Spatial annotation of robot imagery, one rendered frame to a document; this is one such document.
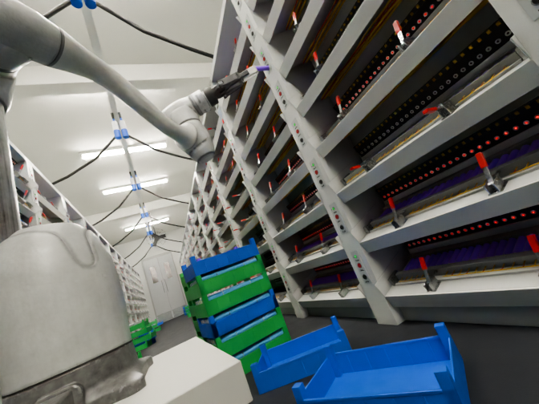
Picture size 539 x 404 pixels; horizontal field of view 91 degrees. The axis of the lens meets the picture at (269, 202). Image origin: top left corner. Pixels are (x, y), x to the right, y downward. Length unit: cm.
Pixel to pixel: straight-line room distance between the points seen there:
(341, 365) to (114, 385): 56
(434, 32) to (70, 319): 84
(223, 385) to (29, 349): 25
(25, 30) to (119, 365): 70
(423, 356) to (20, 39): 113
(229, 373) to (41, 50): 78
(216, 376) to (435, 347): 54
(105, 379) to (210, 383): 18
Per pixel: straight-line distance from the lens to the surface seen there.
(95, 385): 47
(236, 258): 117
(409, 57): 79
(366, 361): 81
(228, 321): 113
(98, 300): 47
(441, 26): 76
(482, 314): 89
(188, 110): 114
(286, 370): 92
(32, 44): 86
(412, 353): 77
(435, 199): 85
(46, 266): 48
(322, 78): 101
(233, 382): 35
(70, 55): 90
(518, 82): 69
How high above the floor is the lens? 32
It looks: 13 degrees up
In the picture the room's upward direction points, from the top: 22 degrees counter-clockwise
